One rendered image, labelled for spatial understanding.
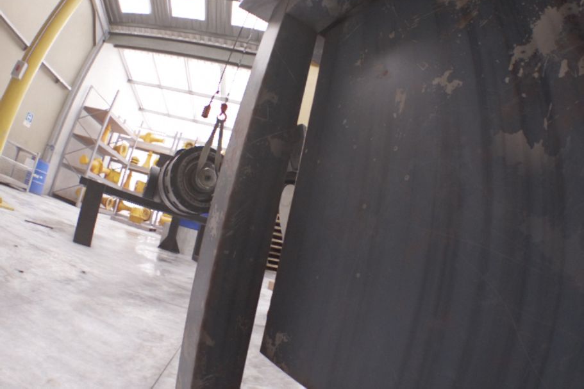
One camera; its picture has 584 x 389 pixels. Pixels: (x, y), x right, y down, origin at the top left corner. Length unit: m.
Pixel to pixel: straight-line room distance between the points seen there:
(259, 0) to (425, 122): 0.36
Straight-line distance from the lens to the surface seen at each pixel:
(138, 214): 8.59
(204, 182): 2.04
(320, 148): 0.30
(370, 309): 0.21
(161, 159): 4.94
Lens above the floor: 0.49
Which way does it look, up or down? 16 degrees up
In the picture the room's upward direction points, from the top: 12 degrees clockwise
